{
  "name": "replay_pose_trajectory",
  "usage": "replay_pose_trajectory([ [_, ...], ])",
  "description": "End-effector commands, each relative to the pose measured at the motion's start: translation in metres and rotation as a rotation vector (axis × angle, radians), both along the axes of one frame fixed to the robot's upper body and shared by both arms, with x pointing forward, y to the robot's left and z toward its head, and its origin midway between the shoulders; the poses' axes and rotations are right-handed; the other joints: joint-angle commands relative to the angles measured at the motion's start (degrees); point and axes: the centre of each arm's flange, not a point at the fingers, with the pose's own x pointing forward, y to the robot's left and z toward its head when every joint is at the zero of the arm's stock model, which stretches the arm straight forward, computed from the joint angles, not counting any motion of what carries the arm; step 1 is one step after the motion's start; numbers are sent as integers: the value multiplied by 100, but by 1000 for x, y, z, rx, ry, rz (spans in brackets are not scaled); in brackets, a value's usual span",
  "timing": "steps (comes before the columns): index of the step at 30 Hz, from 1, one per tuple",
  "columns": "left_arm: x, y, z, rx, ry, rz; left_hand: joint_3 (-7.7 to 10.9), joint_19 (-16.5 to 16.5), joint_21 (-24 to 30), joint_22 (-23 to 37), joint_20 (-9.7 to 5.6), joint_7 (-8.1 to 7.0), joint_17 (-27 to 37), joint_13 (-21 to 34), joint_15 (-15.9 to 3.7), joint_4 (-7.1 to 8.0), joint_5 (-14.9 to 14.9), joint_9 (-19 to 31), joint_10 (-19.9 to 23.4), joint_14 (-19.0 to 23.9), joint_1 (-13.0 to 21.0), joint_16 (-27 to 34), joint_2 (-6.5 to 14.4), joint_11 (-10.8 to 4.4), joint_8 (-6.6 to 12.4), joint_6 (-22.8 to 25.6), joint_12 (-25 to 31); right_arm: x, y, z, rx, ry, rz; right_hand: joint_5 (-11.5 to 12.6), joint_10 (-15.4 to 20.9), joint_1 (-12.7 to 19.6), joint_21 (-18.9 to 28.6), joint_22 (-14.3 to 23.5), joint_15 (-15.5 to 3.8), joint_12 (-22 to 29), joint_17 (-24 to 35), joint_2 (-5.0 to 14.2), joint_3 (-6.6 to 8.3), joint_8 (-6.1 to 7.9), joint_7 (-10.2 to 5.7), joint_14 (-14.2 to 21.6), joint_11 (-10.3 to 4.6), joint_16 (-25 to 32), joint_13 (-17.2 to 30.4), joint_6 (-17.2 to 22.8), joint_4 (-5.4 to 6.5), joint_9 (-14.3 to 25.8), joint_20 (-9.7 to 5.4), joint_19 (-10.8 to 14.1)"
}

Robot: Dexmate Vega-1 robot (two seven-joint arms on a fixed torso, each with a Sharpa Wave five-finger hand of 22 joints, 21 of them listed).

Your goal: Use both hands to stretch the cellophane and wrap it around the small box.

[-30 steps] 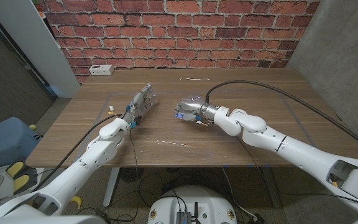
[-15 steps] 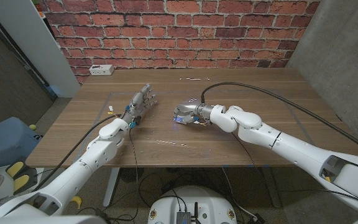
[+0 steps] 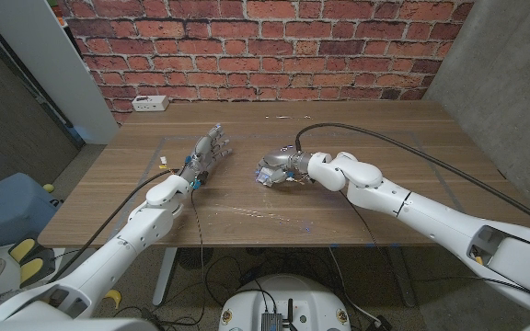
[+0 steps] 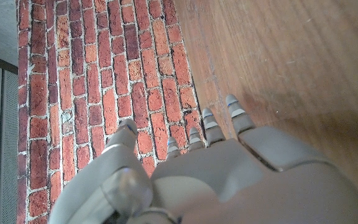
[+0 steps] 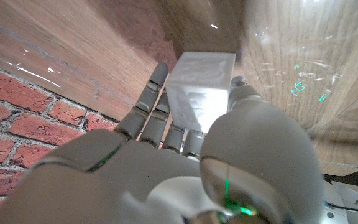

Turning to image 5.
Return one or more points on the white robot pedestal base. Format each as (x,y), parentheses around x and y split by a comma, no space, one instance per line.
(353,193)

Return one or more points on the small white box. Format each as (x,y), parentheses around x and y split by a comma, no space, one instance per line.
(197,93)

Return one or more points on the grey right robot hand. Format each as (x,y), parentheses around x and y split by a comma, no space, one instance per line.
(120,180)

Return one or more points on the red brick print backdrop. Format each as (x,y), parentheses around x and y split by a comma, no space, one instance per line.
(11,124)

